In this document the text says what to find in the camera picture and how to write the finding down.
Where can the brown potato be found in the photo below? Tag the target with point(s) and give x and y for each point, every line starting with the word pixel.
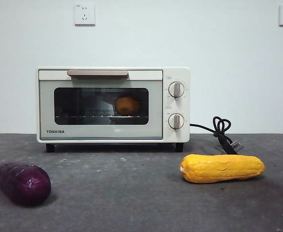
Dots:
pixel 127 105

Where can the oven timer knob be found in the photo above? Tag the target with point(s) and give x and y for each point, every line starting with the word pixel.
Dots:
pixel 176 121

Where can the white Toshiba toaster oven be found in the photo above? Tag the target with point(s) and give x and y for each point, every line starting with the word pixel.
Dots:
pixel 175 137

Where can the oven temperature knob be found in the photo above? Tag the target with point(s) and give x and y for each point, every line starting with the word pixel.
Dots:
pixel 177 90

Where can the yellow corn cob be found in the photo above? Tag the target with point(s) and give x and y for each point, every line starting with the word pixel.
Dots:
pixel 223 168

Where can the purple eggplant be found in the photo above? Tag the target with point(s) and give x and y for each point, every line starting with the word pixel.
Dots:
pixel 23 184

